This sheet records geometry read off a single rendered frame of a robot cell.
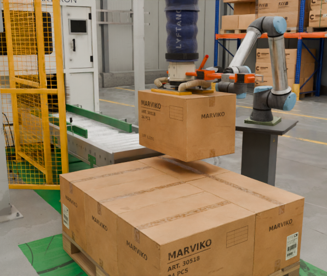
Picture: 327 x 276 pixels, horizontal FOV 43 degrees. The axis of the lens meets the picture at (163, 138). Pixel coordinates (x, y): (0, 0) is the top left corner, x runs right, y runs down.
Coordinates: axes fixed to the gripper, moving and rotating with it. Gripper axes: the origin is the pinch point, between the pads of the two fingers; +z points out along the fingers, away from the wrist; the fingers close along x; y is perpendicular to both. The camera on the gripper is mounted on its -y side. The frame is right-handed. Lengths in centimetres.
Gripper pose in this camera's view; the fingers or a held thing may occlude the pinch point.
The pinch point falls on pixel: (207, 75)
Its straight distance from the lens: 266.5
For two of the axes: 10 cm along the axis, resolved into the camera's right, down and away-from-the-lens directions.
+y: -5.7, -1.9, 8.0
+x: 0.0, -9.7, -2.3
